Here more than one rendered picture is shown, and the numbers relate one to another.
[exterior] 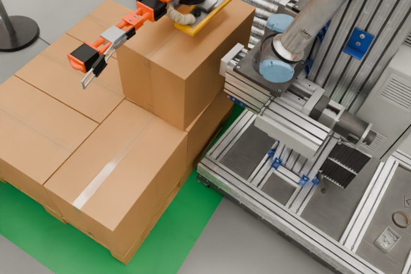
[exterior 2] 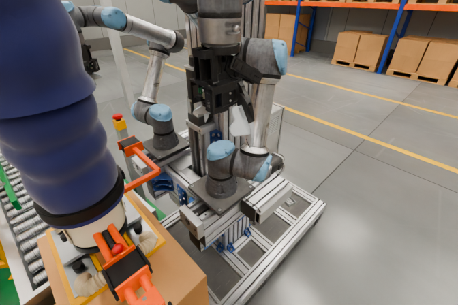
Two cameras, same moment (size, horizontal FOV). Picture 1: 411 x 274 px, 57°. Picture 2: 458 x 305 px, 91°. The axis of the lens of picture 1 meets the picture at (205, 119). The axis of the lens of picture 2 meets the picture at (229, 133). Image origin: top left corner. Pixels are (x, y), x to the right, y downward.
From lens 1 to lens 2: 1.04 m
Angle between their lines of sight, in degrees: 56
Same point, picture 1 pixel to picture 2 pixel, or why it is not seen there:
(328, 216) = (272, 226)
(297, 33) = (266, 129)
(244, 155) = (215, 273)
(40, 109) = not seen: outside the picture
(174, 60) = (172, 284)
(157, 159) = not seen: outside the picture
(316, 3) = (268, 99)
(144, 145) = not seen: outside the picture
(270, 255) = (290, 281)
